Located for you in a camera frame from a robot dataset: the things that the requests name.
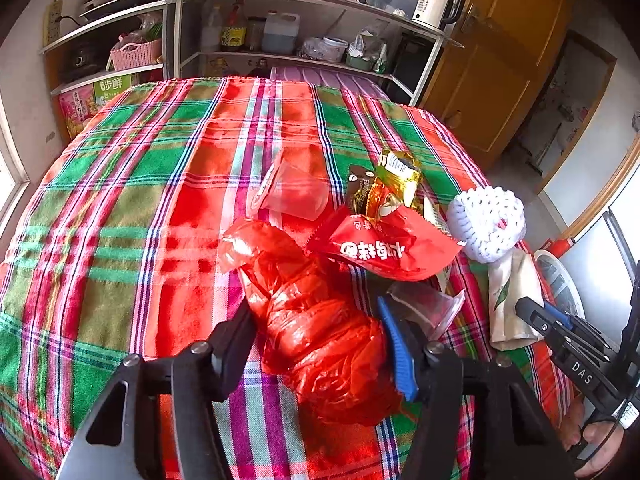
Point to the clear food bags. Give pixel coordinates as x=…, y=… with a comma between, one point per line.
x=367, y=42

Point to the green carton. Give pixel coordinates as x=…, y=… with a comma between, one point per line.
x=115, y=87

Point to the clear plastic cup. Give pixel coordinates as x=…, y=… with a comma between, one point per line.
x=295, y=195

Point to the red snack packet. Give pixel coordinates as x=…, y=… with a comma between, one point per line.
x=390, y=250

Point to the yellow power strip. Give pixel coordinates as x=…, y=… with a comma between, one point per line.
x=53, y=22

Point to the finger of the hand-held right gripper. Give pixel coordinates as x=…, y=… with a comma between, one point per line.
x=575, y=365
x=560, y=316

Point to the white round container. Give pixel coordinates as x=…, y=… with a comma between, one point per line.
x=336, y=49

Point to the yellow label sauce bottle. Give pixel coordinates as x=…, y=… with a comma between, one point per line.
x=234, y=32

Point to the wide kitchen shelf unit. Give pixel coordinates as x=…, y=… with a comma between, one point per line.
x=310, y=2

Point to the pink carton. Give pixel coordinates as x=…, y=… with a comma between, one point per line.
x=77, y=110

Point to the yellow seed packet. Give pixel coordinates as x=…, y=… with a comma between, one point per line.
x=380, y=205

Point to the person's right hand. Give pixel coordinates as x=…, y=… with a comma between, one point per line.
x=600, y=442

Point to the clear plastic bottle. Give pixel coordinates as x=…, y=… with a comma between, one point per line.
x=211, y=32

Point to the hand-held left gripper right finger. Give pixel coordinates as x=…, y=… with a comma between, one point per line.
x=400, y=350

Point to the green bowl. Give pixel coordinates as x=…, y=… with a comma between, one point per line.
x=357, y=62

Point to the gold foil wrapper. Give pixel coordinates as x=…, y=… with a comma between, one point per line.
x=400, y=175

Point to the crumpled plastic bag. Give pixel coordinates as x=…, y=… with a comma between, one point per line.
x=312, y=49

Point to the red cylinder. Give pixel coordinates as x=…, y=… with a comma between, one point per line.
x=561, y=247

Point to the plaid tablecloth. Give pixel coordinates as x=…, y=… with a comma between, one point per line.
x=150, y=210

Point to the white foam fruit net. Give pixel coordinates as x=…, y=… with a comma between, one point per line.
x=487, y=222

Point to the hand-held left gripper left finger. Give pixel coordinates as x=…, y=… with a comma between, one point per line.
x=235, y=345

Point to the white refrigerator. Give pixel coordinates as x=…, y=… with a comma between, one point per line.
x=615, y=260

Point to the large yellow oil bottle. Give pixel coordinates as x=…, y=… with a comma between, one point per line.
x=220, y=67

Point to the narrow kitchen shelf unit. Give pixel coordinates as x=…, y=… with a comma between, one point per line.
x=100, y=22

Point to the brown coffee sachet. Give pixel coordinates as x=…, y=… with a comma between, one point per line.
x=357, y=185

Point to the white plastic jug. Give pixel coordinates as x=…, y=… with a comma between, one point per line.
x=280, y=35

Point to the wooden doorway frame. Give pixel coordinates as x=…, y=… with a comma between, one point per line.
x=607, y=65

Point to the white electric kettle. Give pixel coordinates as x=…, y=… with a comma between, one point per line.
x=432, y=5

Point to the small clear plastic bag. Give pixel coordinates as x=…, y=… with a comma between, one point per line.
x=430, y=305

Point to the purple plastic tray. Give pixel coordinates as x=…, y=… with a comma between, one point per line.
x=330, y=80

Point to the red plastic bag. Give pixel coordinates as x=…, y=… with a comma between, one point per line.
x=310, y=320

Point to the wooden door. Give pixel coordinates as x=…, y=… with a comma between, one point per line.
x=500, y=60

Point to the black cooktop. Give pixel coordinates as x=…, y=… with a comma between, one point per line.
x=125, y=5

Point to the white paper wrapper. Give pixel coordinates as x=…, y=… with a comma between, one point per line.
x=512, y=300

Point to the black cooker pot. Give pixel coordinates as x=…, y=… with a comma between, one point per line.
x=82, y=62

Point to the glass jar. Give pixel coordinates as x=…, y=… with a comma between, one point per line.
x=255, y=35

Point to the dark glass bottle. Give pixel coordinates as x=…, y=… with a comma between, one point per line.
x=258, y=69

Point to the pink woven basket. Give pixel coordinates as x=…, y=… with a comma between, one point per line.
x=135, y=56

